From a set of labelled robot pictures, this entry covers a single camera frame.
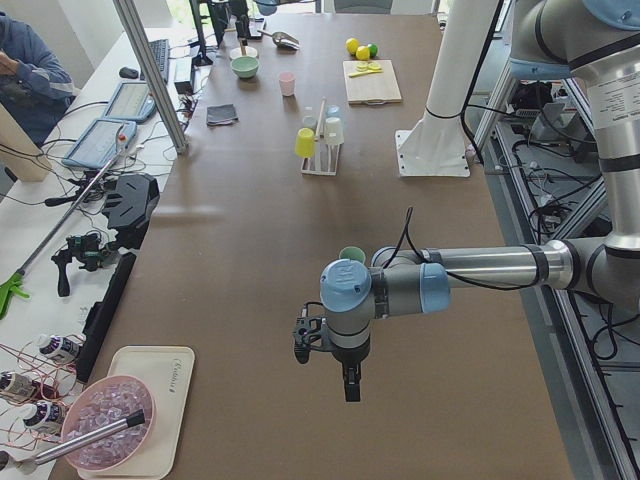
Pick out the blue teach pendant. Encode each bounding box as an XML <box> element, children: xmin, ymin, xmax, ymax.
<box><xmin>103</xmin><ymin>81</ymin><xmax>156</xmax><ymax>124</ymax></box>
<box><xmin>62</xmin><ymin>118</ymin><xmax>137</xmax><ymax>169</ymax></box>

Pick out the round wooden stand base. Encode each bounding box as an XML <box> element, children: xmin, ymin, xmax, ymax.
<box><xmin>229</xmin><ymin>46</ymin><xmax>259</xmax><ymax>60</ymax></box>

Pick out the white wire cup holder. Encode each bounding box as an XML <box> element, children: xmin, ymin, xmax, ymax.
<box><xmin>299</xmin><ymin>97</ymin><xmax>344</xmax><ymax>176</ymax></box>

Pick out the grey folded cloth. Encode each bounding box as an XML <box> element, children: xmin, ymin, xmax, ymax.
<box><xmin>206</xmin><ymin>104</ymin><xmax>238</xmax><ymax>126</ymax></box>

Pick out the black keyboard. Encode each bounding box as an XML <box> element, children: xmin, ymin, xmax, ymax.
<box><xmin>148</xmin><ymin>39</ymin><xmax>170</xmax><ymax>83</ymax></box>

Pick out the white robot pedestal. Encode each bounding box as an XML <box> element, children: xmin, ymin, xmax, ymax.
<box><xmin>396</xmin><ymin>0</ymin><xmax>502</xmax><ymax>177</ymax></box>

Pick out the green handled reach grabber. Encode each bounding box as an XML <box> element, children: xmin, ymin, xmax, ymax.
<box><xmin>0</xmin><ymin>124</ymin><xmax>126</xmax><ymax>320</ymax></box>

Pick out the yellow cup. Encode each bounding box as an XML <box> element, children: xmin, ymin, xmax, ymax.
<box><xmin>294</xmin><ymin>127</ymin><xmax>315</xmax><ymax>158</ymax></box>

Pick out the green cup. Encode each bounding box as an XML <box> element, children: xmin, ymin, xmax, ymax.
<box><xmin>339</xmin><ymin>245</ymin><xmax>366</xmax><ymax>264</ymax></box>

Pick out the cream plastic tray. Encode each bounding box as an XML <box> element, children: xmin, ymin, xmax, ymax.
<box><xmin>89</xmin><ymin>345</ymin><xmax>196</xmax><ymax>480</ymax></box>

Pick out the grey white cup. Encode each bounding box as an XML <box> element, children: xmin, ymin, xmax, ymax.
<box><xmin>302</xmin><ymin>115</ymin><xmax>317</xmax><ymax>130</ymax></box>

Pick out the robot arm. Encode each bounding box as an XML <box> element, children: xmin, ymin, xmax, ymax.
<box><xmin>204</xmin><ymin>0</ymin><xmax>297</xmax><ymax>43</ymax></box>
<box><xmin>293</xmin><ymin>1</ymin><xmax>639</xmax><ymax>402</ymax></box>

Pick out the wooden cutting board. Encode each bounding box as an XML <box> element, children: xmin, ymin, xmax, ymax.
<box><xmin>342</xmin><ymin>60</ymin><xmax>402</xmax><ymax>105</ymax></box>

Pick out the yellow lemon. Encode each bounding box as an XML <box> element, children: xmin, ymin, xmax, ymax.
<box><xmin>345</xmin><ymin>37</ymin><xmax>360</xmax><ymax>55</ymax></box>
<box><xmin>355</xmin><ymin>45</ymin><xmax>371</xmax><ymax>61</ymax></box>

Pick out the seated person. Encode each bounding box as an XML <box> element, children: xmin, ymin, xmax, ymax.
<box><xmin>1</xmin><ymin>13</ymin><xmax>75</xmax><ymax>146</ymax></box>

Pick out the cream white cup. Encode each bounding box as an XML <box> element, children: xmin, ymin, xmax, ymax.
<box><xmin>324</xmin><ymin>117</ymin><xmax>344</xmax><ymax>146</ymax></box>

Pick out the pink cup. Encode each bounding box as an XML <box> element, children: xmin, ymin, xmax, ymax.
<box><xmin>278</xmin><ymin>71</ymin><xmax>296</xmax><ymax>97</ymax></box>

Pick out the mint green bowl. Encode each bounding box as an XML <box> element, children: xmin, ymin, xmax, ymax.
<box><xmin>230</xmin><ymin>56</ymin><xmax>260</xmax><ymax>79</ymax></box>

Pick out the pink bowl with cubes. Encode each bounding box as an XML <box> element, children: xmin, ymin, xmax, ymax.
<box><xmin>61</xmin><ymin>375</ymin><xmax>155</xmax><ymax>472</ymax></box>

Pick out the steel scoop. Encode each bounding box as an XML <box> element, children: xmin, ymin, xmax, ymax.
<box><xmin>259</xmin><ymin>29</ymin><xmax>300</xmax><ymax>50</ymax></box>

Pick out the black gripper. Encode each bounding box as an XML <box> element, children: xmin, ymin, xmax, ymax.
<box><xmin>293</xmin><ymin>316</ymin><xmax>369</xmax><ymax>402</ymax></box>
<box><xmin>235</xmin><ymin>15</ymin><xmax>250</xmax><ymax>39</ymax></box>

